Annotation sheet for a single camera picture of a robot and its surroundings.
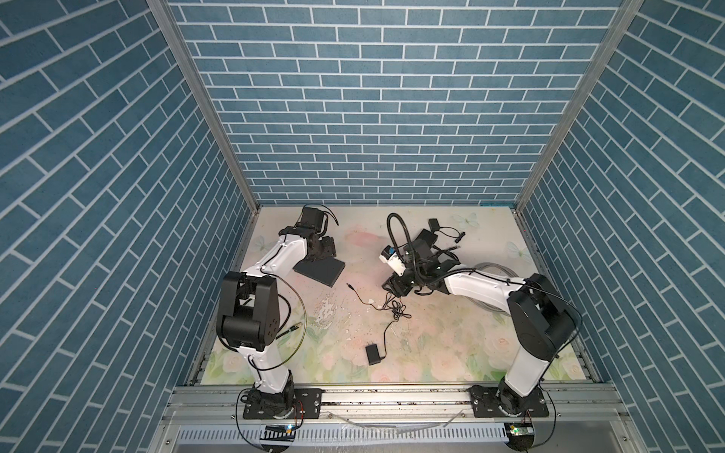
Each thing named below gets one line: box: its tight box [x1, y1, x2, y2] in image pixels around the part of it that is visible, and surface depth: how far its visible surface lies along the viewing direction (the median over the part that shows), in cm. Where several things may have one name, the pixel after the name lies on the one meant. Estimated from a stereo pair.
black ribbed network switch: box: [412, 228, 439, 259], surface depth 110 cm
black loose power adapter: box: [365, 343, 381, 366], surface depth 82 cm
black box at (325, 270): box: [292, 256, 347, 288], surface depth 101 cm
